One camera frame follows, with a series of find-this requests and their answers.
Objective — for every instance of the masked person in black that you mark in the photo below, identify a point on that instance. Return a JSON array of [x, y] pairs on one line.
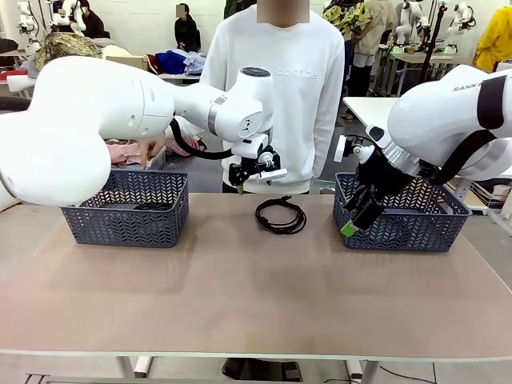
[[94, 22]]

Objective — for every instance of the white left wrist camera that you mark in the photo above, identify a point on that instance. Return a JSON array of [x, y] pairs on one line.
[[274, 173]]

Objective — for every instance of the person in yellow patterned shirt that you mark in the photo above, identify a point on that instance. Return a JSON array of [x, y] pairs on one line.
[[348, 18]]

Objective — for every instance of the flat cardboard sheet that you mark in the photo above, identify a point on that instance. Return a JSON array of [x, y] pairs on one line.
[[8, 205]]

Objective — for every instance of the cardboard box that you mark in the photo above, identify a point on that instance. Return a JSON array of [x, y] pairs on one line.
[[128, 62]]

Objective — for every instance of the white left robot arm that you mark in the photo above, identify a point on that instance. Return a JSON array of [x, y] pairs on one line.
[[80, 112]]

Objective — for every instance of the person in white sweatshirt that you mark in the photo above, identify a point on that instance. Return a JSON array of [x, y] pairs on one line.
[[304, 120]]

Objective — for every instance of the white background table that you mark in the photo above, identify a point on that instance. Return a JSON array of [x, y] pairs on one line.
[[180, 78]]

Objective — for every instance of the black tripod stand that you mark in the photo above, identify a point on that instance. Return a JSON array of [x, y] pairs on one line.
[[432, 48]]

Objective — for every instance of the grey storage bin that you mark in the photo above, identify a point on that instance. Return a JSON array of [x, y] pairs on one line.
[[159, 160]]

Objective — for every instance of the white table leg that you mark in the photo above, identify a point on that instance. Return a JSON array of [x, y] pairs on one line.
[[360, 370], [136, 366]]

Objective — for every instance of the red checkered cloth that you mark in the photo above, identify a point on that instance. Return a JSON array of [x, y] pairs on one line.
[[192, 145]]

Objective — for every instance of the person in beige jacket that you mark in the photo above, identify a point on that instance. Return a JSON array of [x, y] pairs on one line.
[[376, 36]]

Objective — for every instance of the person's left forearm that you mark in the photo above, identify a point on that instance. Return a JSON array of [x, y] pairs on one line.
[[324, 152]]

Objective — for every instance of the wooden background table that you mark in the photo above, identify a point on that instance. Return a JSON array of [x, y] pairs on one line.
[[408, 60]]

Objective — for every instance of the light blue shirt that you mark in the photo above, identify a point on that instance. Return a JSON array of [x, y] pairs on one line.
[[194, 62]]

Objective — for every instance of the seated person in black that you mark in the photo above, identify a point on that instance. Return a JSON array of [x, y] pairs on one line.
[[186, 32]]

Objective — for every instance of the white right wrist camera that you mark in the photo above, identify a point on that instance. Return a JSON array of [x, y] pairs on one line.
[[341, 149]]

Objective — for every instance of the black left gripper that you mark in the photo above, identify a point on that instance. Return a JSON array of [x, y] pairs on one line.
[[242, 172]]

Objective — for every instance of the white side table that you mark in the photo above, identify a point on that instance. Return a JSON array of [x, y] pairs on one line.
[[368, 110]]

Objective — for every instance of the person in yellow hoodie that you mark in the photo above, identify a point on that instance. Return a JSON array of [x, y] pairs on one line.
[[494, 40]]

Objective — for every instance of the blue-grey plastic basket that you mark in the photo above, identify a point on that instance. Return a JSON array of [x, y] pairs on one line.
[[128, 228], [400, 232]]

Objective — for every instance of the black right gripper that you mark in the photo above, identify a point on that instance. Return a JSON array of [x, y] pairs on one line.
[[376, 170]]

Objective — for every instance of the person's right hand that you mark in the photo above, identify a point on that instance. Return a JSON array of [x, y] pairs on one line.
[[150, 148]]

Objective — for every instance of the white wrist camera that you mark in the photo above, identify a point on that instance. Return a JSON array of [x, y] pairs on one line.
[[274, 173], [341, 149]]

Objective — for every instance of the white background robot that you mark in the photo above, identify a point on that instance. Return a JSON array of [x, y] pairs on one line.
[[70, 14], [410, 20], [28, 16], [462, 18]]

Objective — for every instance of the black floor pedal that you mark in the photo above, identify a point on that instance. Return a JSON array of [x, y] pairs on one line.
[[260, 370]]

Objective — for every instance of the blue clothing heap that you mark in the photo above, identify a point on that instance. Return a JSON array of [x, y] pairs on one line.
[[170, 62]]

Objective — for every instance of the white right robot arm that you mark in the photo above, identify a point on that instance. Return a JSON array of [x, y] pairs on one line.
[[432, 116]]

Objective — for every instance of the pile of patterned cloths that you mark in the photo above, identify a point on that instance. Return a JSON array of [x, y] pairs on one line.
[[68, 46]]

